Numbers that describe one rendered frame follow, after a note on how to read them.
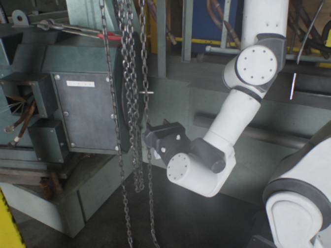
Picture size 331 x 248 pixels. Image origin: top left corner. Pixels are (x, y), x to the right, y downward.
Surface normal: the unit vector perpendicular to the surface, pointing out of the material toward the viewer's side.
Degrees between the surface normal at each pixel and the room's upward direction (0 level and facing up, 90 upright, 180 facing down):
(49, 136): 90
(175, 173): 49
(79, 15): 90
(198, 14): 90
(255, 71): 62
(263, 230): 0
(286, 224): 90
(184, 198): 0
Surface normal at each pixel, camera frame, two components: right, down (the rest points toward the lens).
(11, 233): 0.90, 0.22
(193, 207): 0.00, -0.87
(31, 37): -0.10, -0.22
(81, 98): -0.13, 0.49
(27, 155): -0.11, 0.03
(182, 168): -0.70, -0.43
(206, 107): -0.45, 0.45
